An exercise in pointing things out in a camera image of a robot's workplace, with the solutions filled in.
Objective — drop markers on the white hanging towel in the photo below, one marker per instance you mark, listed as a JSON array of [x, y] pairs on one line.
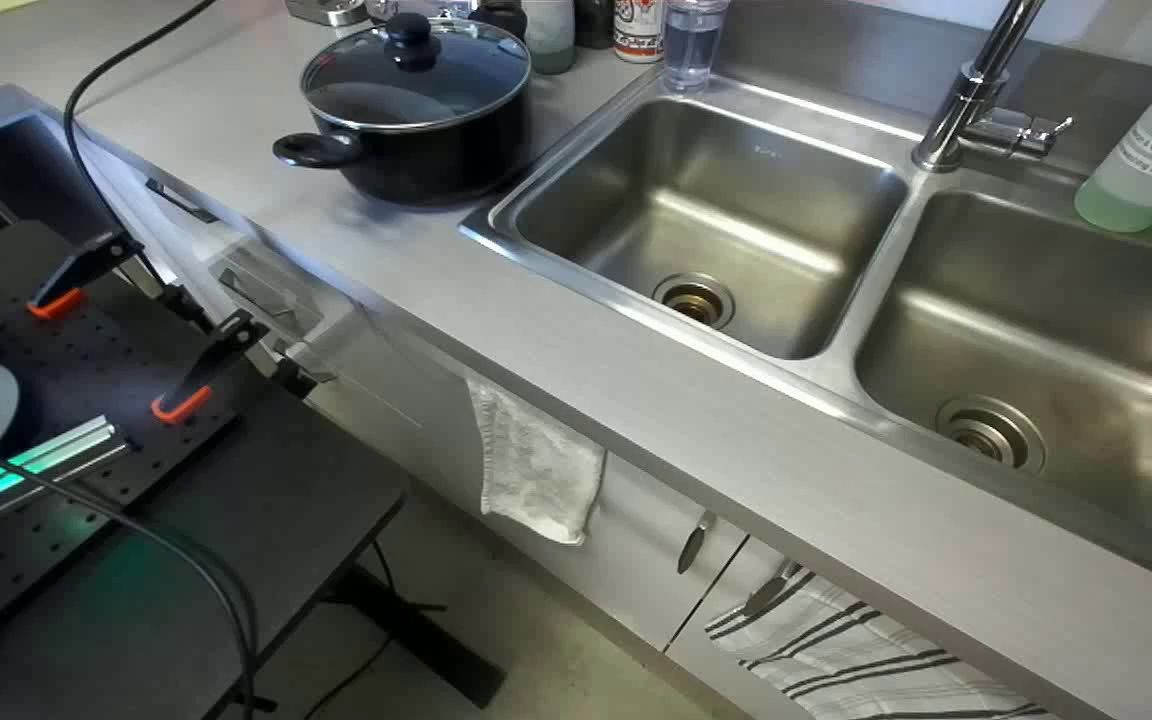
[[528, 467]]

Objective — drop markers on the white and red container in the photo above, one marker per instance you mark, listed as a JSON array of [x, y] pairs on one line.
[[639, 27]]

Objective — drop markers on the dark bottle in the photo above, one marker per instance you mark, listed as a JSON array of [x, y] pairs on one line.
[[593, 21]]

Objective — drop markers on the black robot table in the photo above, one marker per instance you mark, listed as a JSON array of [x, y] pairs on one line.
[[269, 494]]

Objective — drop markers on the clear soap pump bottle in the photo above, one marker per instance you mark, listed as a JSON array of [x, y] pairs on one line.
[[1143, 165]]

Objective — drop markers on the black clamp with orange tips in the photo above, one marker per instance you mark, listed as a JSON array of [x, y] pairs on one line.
[[83, 267], [209, 362]]

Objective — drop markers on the glass lid with black knob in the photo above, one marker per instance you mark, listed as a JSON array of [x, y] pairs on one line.
[[461, 65]]

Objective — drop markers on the stainless steel double sink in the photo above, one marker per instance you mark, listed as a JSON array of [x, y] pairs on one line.
[[738, 215]]

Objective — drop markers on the clear plastic water bottle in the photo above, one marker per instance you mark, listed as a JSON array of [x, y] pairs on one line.
[[699, 43]]

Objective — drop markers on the chrome sink faucet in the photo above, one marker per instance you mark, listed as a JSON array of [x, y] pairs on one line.
[[970, 101]]

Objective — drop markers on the aluminium rail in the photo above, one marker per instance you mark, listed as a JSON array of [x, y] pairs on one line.
[[62, 450]]

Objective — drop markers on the pale green bottle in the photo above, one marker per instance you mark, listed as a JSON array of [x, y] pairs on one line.
[[551, 39]]

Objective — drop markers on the striped dish towel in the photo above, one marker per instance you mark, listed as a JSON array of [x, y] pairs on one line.
[[856, 663]]

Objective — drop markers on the black cooking pot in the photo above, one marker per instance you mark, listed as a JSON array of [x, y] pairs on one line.
[[441, 152]]

